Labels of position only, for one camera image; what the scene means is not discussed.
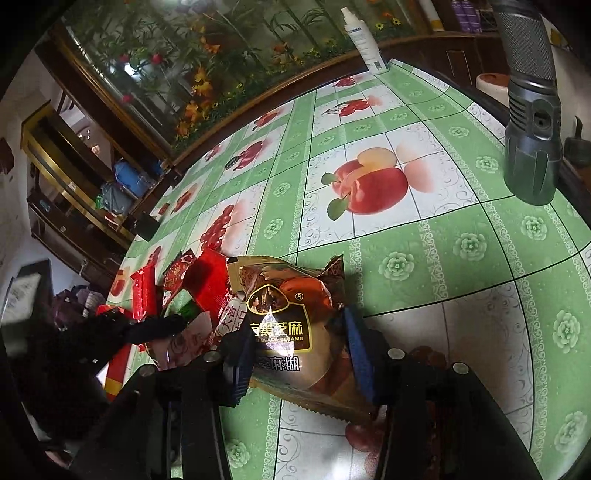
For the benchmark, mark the wooden shelf cabinet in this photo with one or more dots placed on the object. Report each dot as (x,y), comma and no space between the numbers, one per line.
(79,211)

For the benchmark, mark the red patterned snack packet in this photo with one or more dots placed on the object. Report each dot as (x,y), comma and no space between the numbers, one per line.
(174,275)

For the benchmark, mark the flower painting wooden frame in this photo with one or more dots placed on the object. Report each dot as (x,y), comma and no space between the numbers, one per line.
(180,67)

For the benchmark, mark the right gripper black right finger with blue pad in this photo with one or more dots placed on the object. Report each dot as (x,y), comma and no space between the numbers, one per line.
(440,423)

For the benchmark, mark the red white snack packet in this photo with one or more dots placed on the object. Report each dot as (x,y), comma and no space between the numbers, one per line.
(200,335)

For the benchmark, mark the brown black sesame packet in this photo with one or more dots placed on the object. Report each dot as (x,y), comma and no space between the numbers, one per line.
(297,316)

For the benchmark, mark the small black box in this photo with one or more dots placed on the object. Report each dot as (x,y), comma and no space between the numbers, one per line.
(145,226)

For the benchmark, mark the grey metal flashlight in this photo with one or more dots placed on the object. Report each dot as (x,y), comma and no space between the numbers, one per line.
(533,144)

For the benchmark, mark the red snack box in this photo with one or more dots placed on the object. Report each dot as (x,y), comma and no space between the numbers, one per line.
(146,300)

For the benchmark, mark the blue bag on shelf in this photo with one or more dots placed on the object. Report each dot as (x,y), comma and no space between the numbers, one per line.
(131,179)

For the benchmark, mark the green fruit-print tablecloth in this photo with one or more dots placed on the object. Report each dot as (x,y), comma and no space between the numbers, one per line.
(401,175)

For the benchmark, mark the purple bottles pair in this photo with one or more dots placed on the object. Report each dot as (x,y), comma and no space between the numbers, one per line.
(467,16)

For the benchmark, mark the red rimmed white tray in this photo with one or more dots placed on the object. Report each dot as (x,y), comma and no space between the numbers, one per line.
(117,366)

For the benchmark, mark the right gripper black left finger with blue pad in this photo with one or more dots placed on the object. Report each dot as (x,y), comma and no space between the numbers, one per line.
(160,415)

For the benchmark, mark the white spray bottle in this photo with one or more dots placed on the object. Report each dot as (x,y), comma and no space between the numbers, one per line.
(364,41)

